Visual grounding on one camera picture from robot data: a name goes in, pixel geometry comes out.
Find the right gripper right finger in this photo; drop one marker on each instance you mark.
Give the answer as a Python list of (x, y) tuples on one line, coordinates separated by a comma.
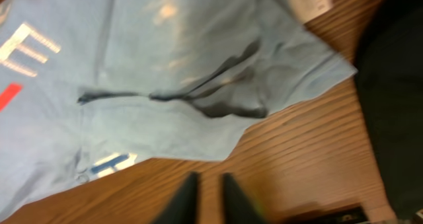
[(237, 207)]

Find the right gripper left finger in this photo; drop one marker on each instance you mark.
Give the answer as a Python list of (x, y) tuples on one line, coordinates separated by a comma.
[(183, 206)]

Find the light blue t-shirt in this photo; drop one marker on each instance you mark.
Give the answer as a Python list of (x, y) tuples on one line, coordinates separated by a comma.
[(98, 85)]

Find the black t-shirt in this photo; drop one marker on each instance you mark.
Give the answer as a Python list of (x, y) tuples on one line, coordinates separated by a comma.
[(389, 87)]

